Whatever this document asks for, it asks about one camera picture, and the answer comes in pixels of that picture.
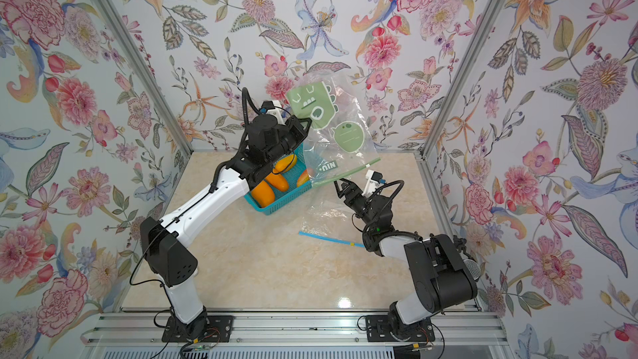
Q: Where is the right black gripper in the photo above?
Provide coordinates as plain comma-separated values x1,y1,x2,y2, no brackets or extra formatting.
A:
337,178,379,234

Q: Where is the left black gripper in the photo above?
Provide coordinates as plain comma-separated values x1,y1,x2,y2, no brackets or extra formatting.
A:
263,115,312,166

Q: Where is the green printed zip-top bag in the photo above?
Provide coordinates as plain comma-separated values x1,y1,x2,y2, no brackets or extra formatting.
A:
286,71,380,187

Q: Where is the large orange mango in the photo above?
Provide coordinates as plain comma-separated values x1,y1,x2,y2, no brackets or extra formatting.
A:
250,180,276,208

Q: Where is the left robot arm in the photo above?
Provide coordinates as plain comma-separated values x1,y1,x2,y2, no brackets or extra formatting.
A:
140,113,312,340

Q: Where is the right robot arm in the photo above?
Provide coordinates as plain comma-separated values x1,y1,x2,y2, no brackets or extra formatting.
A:
334,172,480,340

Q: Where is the clear blue-zipper bag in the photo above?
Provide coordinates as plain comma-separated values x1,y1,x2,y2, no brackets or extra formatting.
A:
297,191,364,249

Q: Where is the middle orange mango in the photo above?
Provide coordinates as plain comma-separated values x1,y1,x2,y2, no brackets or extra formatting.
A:
266,173,289,193

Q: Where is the red yellow mango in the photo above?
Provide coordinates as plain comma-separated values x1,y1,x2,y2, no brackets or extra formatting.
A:
297,169,311,188

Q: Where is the teal plastic basket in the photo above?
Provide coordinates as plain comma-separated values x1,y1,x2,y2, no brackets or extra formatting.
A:
244,146,312,215

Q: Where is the black microphone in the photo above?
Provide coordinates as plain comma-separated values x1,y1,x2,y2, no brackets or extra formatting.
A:
464,257,483,281

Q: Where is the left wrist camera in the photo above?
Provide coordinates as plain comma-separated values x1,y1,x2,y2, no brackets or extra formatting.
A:
260,101,283,116

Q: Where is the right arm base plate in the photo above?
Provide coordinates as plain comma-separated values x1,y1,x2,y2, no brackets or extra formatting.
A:
357,313,435,343

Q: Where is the right corner aluminium post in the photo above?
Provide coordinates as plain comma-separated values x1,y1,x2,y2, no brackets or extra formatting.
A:
417,0,505,161

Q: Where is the corner aluminium post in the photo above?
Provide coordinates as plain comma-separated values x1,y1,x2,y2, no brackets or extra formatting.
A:
417,0,505,161
93,0,194,157

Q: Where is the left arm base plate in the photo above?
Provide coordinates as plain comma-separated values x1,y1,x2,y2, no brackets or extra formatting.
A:
161,315,235,343

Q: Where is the left corner aluminium post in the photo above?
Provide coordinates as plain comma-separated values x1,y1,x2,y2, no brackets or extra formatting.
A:
93,0,194,157

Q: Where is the aluminium front rail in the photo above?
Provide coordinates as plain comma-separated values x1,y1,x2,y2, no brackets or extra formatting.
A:
81,310,513,358

